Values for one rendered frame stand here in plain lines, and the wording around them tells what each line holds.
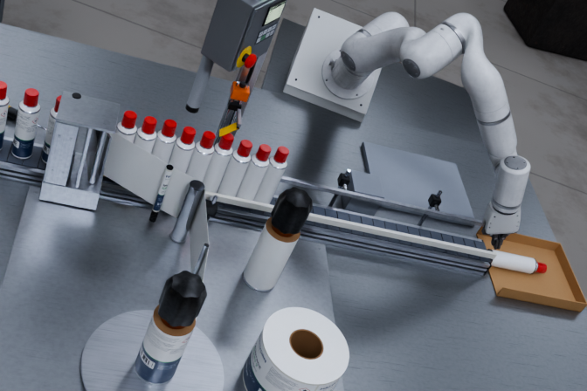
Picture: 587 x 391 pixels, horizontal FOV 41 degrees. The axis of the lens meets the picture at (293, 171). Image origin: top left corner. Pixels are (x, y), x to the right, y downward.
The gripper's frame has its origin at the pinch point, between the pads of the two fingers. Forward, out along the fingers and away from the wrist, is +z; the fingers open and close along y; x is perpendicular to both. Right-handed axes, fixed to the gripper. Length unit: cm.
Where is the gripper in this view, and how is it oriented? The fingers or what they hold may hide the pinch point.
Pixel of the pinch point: (496, 241)
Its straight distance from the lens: 246.1
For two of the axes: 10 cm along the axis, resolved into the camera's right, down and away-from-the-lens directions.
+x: 0.6, 6.6, -7.5
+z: 0.1, 7.5, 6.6
